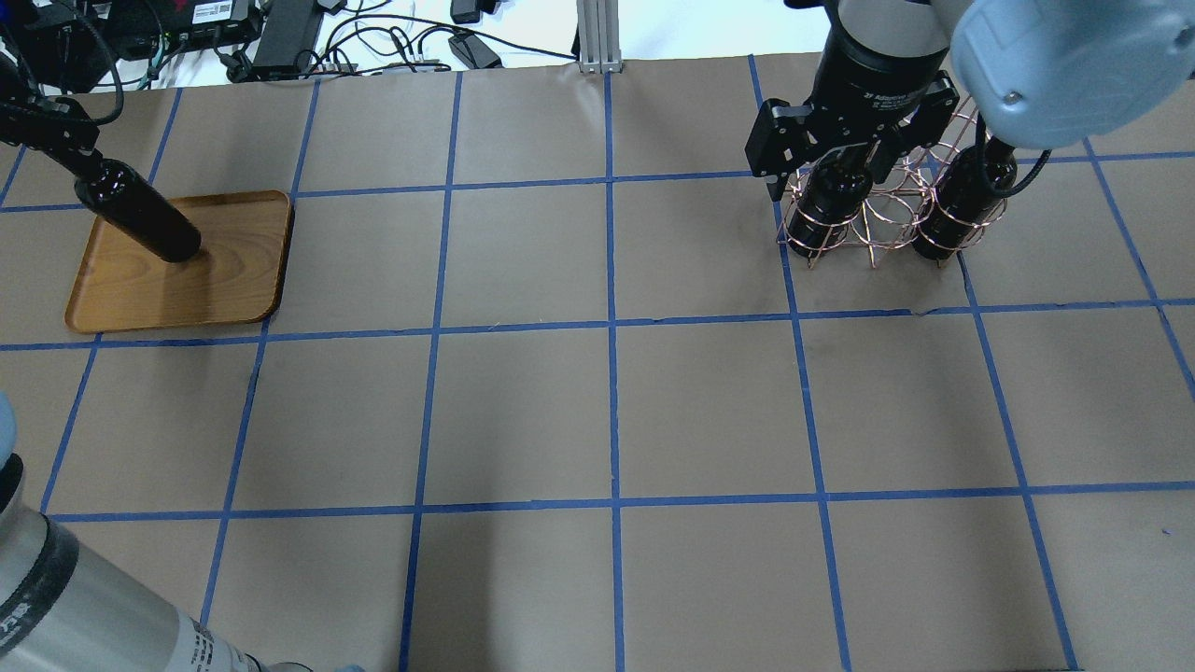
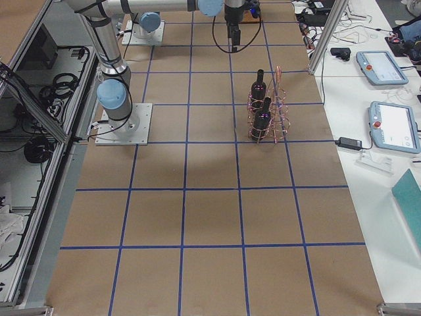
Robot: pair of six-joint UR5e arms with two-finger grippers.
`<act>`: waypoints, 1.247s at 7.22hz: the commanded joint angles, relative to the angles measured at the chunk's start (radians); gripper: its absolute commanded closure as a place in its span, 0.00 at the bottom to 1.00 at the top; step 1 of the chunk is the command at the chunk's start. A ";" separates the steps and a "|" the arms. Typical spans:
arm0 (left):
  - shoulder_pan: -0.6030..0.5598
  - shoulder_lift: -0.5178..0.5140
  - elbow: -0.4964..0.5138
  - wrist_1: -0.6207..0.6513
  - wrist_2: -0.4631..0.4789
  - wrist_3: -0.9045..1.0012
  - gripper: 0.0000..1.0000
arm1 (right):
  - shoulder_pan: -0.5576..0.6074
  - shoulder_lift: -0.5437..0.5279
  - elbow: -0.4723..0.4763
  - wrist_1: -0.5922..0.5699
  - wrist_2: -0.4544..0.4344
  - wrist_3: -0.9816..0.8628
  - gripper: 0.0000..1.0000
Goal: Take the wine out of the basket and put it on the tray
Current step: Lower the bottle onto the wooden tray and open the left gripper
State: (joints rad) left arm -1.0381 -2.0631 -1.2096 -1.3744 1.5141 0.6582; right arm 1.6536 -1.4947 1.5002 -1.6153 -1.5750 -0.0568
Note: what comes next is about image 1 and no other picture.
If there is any dark wine bottle in basket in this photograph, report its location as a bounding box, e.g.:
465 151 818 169
912 139 1019 262

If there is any aluminium frame post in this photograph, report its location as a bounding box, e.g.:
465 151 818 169
575 0 625 74

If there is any dark wine bottle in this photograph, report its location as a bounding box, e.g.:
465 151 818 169
74 159 202 263
912 139 1019 262

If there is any black power adapter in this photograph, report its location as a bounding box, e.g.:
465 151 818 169
250 1 324 80

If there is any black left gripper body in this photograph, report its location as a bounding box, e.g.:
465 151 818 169
1 56 102 164

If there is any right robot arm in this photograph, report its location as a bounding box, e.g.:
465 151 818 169
744 1 1194 200

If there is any wooden tray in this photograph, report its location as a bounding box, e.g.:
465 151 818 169
63 189 294 332

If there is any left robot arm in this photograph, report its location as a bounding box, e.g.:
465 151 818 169
4 57 265 671

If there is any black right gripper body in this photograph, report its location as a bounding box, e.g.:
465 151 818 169
744 28 960 178

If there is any copper wire bottle basket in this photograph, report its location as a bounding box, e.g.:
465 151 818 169
776 94 1009 269

